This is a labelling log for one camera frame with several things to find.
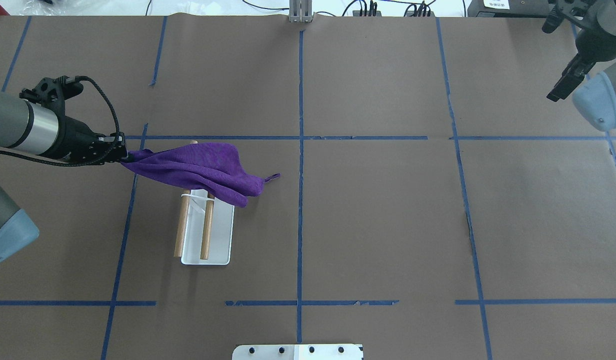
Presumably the wooden rack rod one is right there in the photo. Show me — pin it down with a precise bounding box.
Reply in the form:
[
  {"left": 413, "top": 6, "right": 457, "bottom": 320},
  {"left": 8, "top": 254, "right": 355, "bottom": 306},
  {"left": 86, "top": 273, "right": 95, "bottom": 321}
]
[{"left": 174, "top": 140, "right": 199, "bottom": 258}]

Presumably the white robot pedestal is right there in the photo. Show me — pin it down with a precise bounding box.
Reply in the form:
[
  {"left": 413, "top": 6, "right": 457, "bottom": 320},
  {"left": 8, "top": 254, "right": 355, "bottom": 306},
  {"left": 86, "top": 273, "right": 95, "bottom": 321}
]
[{"left": 232, "top": 343, "right": 364, "bottom": 360}]

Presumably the black desktop box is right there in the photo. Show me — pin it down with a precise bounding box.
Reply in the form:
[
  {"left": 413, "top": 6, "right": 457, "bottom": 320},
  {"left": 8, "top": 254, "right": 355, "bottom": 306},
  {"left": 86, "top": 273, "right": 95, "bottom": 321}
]
[{"left": 466, "top": 0, "right": 554, "bottom": 19}]

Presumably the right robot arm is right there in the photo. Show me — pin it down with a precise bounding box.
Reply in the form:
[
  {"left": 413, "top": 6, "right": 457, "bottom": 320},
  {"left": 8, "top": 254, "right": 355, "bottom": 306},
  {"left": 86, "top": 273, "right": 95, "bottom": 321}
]
[{"left": 542, "top": 0, "right": 616, "bottom": 132}]

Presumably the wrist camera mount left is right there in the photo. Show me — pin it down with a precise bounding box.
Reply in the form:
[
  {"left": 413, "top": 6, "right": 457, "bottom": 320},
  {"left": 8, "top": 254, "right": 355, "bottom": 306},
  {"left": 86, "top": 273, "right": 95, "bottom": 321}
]
[{"left": 18, "top": 75, "right": 84, "bottom": 117}]

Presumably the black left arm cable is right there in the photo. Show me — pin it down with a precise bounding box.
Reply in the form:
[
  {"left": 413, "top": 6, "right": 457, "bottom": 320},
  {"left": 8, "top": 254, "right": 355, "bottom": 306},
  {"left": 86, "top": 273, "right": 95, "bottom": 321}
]
[{"left": 0, "top": 76, "right": 126, "bottom": 168}]

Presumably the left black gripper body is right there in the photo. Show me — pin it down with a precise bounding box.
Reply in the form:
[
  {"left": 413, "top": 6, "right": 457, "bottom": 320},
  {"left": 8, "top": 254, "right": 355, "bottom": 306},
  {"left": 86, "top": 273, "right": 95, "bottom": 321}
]
[{"left": 53, "top": 116, "right": 129, "bottom": 164}]

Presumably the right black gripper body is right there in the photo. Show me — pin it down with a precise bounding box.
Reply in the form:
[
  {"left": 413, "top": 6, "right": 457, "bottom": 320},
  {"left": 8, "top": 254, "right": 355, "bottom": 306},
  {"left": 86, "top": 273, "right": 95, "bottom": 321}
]
[{"left": 542, "top": 0, "right": 616, "bottom": 102}]

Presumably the power strip with plugs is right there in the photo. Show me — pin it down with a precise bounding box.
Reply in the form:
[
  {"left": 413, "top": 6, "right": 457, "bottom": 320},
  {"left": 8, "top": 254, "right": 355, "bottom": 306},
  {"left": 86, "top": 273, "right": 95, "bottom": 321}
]
[{"left": 365, "top": 0, "right": 434, "bottom": 18}]

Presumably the purple microfibre towel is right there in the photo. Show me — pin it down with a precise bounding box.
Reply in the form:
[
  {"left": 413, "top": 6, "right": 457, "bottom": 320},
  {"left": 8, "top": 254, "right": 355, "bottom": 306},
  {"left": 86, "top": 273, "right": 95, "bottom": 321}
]
[{"left": 122, "top": 142, "right": 281, "bottom": 208}]

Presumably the wooden rack rod two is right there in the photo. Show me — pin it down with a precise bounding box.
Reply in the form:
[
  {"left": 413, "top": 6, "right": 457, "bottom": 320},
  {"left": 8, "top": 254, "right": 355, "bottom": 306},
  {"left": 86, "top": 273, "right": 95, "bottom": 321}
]
[{"left": 200, "top": 192, "right": 215, "bottom": 261}]

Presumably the aluminium frame post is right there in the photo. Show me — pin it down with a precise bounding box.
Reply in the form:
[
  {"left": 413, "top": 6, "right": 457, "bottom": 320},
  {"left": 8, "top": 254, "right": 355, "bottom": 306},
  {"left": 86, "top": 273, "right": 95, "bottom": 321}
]
[{"left": 289, "top": 0, "right": 314, "bottom": 24}]

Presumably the white rack base tray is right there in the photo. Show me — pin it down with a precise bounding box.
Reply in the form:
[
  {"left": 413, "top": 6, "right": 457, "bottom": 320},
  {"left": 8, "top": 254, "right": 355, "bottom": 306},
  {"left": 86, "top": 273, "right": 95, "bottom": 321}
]
[{"left": 175, "top": 189, "right": 235, "bottom": 266}]

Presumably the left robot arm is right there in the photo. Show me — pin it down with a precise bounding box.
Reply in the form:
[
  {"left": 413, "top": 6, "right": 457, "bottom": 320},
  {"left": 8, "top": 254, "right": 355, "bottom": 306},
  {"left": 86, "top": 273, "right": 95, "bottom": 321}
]
[{"left": 0, "top": 79, "right": 129, "bottom": 264}]

